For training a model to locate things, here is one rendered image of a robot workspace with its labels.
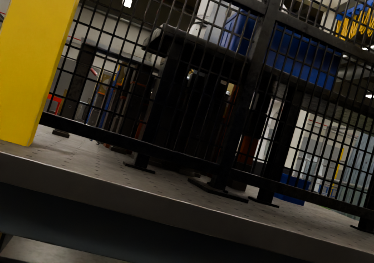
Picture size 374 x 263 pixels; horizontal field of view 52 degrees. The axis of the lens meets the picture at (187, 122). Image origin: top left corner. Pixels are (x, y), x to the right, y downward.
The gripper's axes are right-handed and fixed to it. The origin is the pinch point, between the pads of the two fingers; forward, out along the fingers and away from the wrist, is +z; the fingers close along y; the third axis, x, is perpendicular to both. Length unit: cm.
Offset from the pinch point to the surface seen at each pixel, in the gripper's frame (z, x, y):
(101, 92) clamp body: 13, -102, 22
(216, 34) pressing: -6.2, 26.7, 3.3
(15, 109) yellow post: 32, 68, 46
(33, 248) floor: 108, -86, 32
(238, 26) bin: -2.9, 49.3, 5.5
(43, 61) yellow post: 23, 68, 45
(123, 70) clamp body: 9.9, -2.7, 23.9
